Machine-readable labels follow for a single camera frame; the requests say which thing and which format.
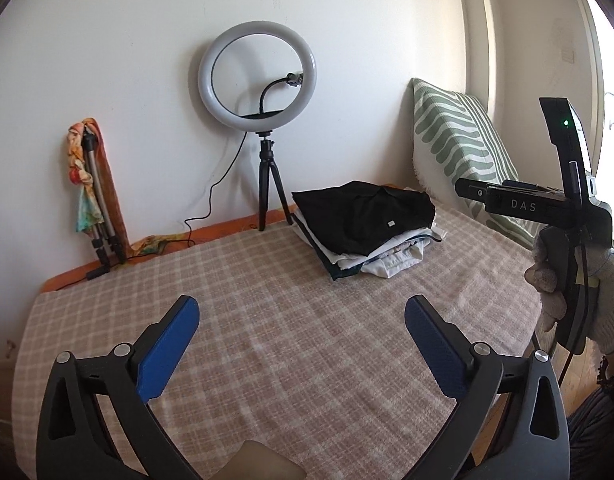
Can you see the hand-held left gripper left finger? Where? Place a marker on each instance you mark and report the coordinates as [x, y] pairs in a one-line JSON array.
[[169, 350]]

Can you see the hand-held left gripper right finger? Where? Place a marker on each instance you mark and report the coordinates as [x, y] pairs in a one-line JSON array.
[[437, 350]]

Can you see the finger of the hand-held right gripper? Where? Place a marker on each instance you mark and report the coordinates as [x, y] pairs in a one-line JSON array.
[[471, 190]]

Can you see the black mesh garment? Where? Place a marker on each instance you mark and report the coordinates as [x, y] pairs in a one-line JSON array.
[[357, 215]]

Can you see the person's right hand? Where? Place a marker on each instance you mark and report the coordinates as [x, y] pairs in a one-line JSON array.
[[609, 300]]

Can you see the green striped pillow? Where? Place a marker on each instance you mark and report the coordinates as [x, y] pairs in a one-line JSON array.
[[452, 130]]

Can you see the folded white cloth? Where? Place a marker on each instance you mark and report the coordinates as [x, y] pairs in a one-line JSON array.
[[387, 262]]

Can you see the beige checked blanket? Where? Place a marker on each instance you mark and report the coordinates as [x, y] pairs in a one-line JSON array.
[[297, 340]]

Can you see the orange patterned scarf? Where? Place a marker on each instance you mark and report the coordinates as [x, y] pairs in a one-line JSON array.
[[114, 200]]

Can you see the folded silver tripod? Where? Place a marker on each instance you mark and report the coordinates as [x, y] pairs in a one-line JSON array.
[[99, 195]]

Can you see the person's dark striped clothing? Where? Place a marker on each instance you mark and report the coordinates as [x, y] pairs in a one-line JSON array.
[[597, 430]]

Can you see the black gooseneck phone holder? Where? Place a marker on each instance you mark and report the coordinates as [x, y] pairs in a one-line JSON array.
[[296, 80]]

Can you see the white window frame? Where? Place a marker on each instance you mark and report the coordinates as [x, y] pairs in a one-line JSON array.
[[584, 35]]

